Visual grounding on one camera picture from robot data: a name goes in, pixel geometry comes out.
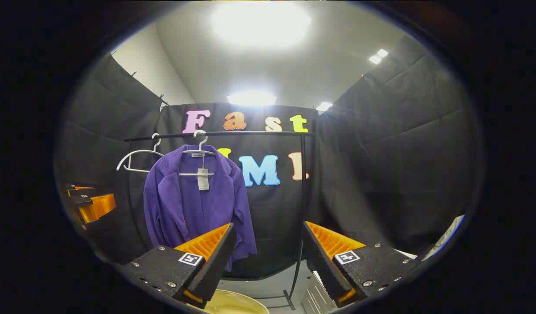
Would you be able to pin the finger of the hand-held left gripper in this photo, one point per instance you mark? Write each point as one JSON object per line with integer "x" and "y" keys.
{"x": 100, "y": 206}
{"x": 83, "y": 189}

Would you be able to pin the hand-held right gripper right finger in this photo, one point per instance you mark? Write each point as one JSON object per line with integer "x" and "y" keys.
{"x": 322, "y": 270}

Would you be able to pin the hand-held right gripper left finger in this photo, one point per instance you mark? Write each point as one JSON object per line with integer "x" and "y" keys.
{"x": 218, "y": 266}

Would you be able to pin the purple knit cardigan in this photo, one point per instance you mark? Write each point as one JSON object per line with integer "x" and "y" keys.
{"x": 181, "y": 209}

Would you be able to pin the white plastic hanger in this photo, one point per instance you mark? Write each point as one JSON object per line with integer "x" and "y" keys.
{"x": 201, "y": 144}
{"x": 137, "y": 152}

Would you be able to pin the black metal clothes rack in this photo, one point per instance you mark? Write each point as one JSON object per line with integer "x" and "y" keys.
{"x": 259, "y": 133}

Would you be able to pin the white ribbed object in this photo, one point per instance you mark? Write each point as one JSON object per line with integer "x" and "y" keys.
{"x": 313, "y": 298}

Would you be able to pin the black backdrop cloth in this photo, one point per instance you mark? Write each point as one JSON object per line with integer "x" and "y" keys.
{"x": 381, "y": 152}

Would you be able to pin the large ceiling light panel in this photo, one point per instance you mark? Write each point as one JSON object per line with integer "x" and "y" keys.
{"x": 259, "y": 22}

